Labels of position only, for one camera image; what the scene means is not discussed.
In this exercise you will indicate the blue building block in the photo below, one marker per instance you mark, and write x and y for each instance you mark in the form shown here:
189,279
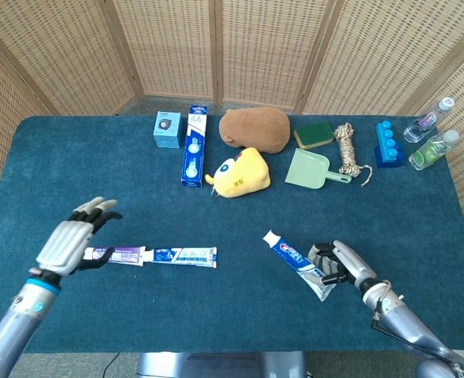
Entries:
387,145

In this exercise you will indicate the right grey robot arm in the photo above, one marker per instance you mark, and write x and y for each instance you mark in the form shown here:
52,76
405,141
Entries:
405,319

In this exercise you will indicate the bottle with green liquid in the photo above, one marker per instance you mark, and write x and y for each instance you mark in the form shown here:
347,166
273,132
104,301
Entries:
428,151

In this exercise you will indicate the small light blue box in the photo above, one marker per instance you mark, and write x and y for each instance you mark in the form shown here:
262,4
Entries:
166,130

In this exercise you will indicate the purple toothpaste tube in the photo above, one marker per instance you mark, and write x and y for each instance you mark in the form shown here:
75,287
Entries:
125,255

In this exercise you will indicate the wicker folding screen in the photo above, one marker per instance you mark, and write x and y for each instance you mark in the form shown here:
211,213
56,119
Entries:
58,47

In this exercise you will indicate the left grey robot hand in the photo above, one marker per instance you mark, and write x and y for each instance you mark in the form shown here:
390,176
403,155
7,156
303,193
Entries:
64,244

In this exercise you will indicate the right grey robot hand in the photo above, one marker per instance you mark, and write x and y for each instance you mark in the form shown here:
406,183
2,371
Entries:
353,264

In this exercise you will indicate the light green dustpan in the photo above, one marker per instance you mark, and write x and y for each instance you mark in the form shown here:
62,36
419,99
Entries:
306,169

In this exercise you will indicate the brown plush toy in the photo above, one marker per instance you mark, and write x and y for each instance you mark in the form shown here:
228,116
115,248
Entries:
255,126

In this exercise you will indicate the yellow plush toy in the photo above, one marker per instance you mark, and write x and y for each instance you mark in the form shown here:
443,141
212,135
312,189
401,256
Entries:
243,173

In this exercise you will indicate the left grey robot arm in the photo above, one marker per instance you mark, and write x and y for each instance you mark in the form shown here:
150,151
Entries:
15,327

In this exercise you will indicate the teal table cloth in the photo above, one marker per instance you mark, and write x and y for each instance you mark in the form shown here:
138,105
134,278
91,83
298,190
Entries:
231,307

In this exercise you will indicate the clear water bottle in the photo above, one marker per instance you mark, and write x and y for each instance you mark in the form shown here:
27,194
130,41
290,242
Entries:
420,126

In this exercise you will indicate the green yellow sponge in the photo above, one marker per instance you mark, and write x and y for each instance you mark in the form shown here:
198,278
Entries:
314,134

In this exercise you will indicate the flat blue white toothpaste tube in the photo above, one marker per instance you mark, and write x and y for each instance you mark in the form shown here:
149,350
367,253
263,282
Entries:
184,256

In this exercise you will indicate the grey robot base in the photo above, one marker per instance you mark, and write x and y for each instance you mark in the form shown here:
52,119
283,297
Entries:
223,366

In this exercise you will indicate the Crest toothpaste tube white cap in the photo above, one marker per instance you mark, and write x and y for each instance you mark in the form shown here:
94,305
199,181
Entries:
294,256

